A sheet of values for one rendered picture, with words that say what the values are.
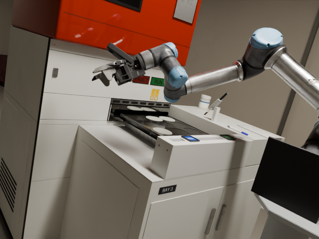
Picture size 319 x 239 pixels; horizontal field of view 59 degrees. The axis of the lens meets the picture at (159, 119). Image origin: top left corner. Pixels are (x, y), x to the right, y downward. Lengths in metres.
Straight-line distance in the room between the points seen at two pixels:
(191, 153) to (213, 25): 2.99
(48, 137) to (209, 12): 3.05
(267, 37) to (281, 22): 2.38
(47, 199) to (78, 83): 0.63
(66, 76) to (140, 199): 0.68
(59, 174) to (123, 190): 0.51
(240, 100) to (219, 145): 2.42
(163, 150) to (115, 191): 0.30
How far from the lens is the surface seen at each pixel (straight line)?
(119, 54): 1.13
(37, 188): 1.59
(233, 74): 1.29
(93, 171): 1.39
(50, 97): 1.42
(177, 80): 1.08
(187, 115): 1.73
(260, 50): 1.21
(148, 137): 1.46
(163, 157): 1.07
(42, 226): 1.74
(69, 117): 1.48
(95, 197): 1.39
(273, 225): 1.25
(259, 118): 3.54
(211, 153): 1.22
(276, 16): 3.64
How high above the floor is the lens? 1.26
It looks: 13 degrees down
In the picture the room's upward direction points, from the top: 13 degrees clockwise
